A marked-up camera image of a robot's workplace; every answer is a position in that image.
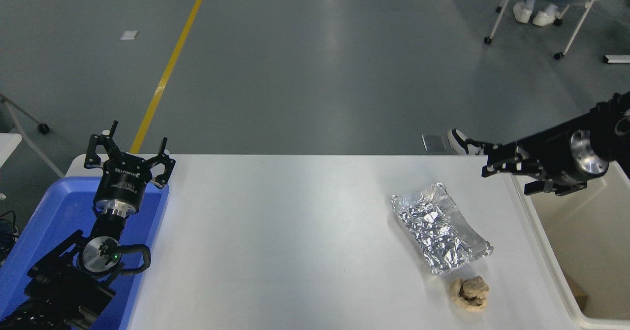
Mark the crumpled tan paper ball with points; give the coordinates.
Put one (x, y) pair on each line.
(470, 294)

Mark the large pale plastic bin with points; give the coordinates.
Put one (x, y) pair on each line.
(590, 251)

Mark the grey wheeled cart frame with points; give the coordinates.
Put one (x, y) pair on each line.
(44, 128)

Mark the crinkled silver foil tray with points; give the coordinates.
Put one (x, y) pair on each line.
(435, 231)

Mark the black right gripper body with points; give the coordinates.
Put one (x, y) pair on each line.
(558, 157)

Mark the white floor bar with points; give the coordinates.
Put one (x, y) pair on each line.
(617, 59)

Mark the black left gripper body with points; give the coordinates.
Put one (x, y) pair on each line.
(120, 184)

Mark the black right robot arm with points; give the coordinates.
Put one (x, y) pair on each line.
(615, 118)

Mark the grey metal floor plate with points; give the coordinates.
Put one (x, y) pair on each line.
(434, 143)

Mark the blue plastic tray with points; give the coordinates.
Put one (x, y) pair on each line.
(59, 212)

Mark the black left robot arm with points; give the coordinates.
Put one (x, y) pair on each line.
(64, 285)

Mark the white side table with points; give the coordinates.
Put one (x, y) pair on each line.
(7, 145)

